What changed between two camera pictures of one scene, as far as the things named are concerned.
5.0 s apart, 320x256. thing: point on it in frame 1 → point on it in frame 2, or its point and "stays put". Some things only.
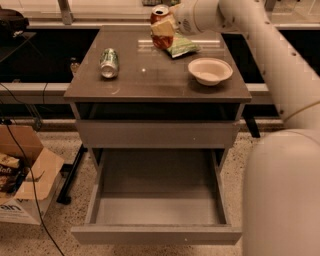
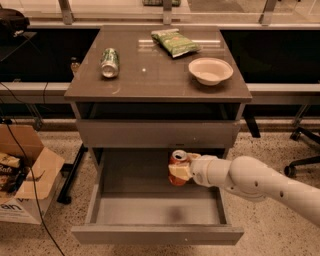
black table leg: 64,198 stays put
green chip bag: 181,45 stays put
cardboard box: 44,170 stays put
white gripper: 184,18 → 201,170
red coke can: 161,13 → 178,157
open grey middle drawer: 156,196 stays put
